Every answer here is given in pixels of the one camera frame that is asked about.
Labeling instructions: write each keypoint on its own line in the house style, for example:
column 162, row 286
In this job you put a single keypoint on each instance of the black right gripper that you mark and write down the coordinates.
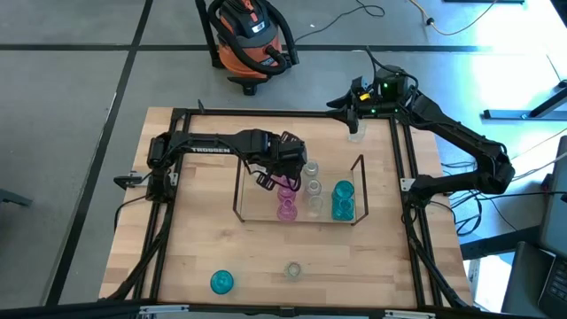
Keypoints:
column 365, row 106

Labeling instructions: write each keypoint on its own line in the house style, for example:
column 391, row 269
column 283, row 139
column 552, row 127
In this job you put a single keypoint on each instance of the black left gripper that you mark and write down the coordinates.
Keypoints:
column 283, row 157

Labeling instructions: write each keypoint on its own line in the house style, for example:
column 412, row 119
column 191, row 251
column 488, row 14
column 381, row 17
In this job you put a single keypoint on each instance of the clear glass vase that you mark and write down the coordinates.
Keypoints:
column 360, row 135
column 315, row 206
column 311, row 168
column 313, row 187
column 293, row 270

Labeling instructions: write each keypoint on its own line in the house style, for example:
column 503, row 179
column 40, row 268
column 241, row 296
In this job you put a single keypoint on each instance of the ribbed pink glass vase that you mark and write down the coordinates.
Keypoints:
column 285, row 195

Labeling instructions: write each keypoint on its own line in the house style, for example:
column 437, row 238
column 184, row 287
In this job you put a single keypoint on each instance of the tall pink glass vase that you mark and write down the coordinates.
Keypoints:
column 287, row 212

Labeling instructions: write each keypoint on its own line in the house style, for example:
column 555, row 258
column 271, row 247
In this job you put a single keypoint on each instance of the round teal glass vase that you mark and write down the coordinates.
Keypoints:
column 221, row 282
column 344, row 189

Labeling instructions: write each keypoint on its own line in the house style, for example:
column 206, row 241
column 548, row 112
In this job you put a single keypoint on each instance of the teal cut glass urn vase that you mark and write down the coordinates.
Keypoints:
column 344, row 210

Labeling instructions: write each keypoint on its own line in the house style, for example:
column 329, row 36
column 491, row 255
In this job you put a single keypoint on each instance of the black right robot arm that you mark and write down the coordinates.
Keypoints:
column 460, row 133

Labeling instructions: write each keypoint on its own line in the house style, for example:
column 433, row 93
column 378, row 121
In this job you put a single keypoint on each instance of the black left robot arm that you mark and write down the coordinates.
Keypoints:
column 210, row 150

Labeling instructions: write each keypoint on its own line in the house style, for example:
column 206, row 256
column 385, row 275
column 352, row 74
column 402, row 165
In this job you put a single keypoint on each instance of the orange and black shop vacuum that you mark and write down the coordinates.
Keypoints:
column 248, row 53

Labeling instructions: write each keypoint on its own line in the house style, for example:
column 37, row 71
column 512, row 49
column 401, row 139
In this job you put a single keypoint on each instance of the black side clamp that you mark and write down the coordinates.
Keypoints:
column 128, row 181

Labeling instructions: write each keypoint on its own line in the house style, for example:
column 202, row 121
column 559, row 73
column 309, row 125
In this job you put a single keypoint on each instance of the black desk foot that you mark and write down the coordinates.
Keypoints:
column 509, row 114

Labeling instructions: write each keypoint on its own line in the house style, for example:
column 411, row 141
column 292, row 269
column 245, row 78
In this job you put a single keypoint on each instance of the silver bar clamp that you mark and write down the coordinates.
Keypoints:
column 409, row 315
column 164, row 308

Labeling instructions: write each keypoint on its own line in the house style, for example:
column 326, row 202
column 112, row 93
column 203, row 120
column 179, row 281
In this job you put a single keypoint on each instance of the dark desk foot bar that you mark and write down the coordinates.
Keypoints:
column 496, row 243

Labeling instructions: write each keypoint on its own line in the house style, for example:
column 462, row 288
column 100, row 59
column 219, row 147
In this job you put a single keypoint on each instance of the grey chair base leg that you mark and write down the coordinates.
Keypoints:
column 15, row 198

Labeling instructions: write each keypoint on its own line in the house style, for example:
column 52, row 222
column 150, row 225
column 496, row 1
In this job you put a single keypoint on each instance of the black keypad device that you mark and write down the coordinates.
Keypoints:
column 556, row 283

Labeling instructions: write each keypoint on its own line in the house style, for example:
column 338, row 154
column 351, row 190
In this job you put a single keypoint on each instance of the black aluminium table frame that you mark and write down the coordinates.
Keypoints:
column 266, row 114

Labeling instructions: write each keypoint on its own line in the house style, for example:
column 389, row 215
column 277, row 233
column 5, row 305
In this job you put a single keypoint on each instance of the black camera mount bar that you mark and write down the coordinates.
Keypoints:
column 266, row 311

